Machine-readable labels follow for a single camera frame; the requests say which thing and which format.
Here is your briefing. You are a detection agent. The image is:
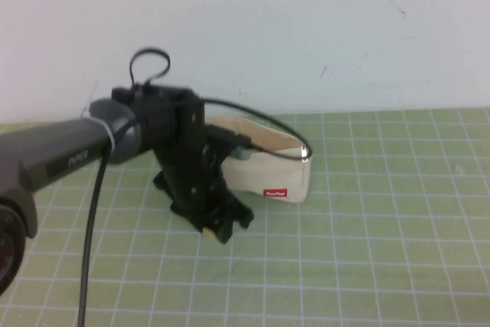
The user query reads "white zip tie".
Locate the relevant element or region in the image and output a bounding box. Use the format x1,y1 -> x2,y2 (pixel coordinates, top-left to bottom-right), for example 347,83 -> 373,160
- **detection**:
82,110 -> 116,151

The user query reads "short looped black cable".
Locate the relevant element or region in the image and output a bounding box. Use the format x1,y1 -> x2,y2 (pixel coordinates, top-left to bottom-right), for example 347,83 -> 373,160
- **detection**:
129,47 -> 170,93

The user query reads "long black camera cable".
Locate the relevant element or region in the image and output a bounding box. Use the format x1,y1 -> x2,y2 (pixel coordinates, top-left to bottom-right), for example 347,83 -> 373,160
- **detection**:
77,96 -> 313,327

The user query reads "cream canvas pencil case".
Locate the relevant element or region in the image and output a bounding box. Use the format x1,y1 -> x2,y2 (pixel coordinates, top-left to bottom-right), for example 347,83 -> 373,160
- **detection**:
204,116 -> 313,204

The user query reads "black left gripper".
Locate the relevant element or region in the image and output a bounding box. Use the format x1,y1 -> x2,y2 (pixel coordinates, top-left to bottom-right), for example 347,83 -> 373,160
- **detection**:
142,87 -> 256,246

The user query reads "green grid cutting mat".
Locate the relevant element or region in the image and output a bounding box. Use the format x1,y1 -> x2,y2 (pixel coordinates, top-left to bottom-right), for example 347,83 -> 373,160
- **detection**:
0,108 -> 490,327

